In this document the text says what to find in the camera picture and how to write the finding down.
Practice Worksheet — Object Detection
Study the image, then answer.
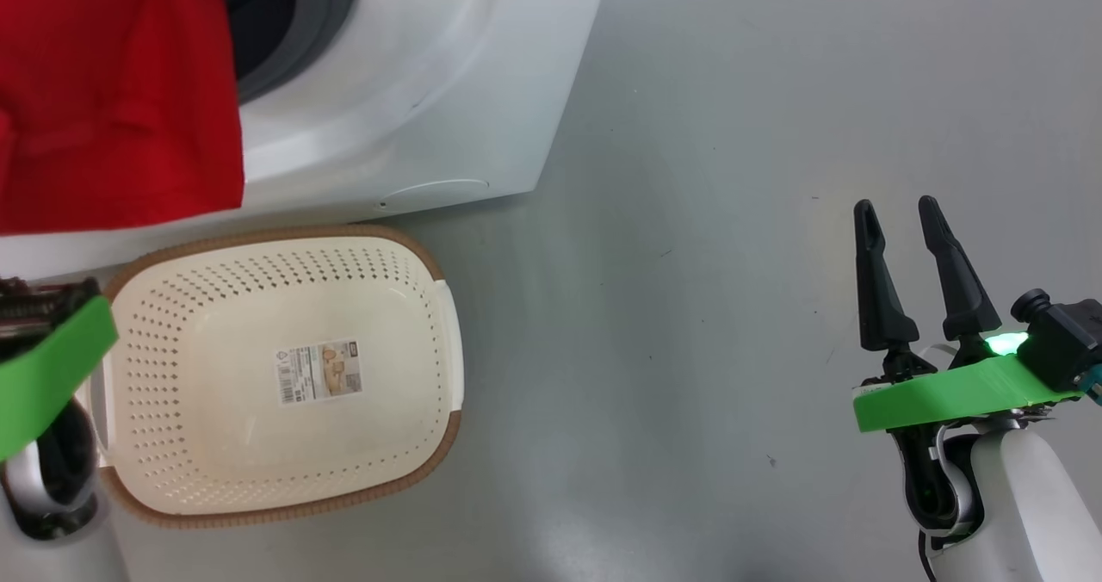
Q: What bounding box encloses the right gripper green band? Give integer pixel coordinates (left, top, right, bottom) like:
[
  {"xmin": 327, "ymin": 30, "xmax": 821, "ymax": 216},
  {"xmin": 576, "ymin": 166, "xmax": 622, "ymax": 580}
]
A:
[{"xmin": 852, "ymin": 195, "xmax": 1082, "ymax": 435}]

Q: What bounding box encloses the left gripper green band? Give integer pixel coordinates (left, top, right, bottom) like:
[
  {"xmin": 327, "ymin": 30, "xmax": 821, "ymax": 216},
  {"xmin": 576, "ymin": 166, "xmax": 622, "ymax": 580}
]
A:
[{"xmin": 0, "ymin": 276, "xmax": 120, "ymax": 462}]

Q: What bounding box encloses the red garment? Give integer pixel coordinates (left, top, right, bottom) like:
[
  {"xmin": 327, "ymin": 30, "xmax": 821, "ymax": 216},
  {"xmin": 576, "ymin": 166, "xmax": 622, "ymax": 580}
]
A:
[{"xmin": 0, "ymin": 0, "xmax": 247, "ymax": 237}]

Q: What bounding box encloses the cream perforated brown-rimmed laundry basket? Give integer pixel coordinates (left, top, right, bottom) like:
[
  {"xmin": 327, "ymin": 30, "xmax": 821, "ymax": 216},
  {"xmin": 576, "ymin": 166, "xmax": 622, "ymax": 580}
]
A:
[{"xmin": 90, "ymin": 225, "xmax": 466, "ymax": 529}]

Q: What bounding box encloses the white front-loading washing machine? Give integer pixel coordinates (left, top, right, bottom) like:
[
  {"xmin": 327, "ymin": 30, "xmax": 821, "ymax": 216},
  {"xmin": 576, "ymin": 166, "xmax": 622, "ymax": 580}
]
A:
[{"xmin": 0, "ymin": 0, "xmax": 614, "ymax": 283}]

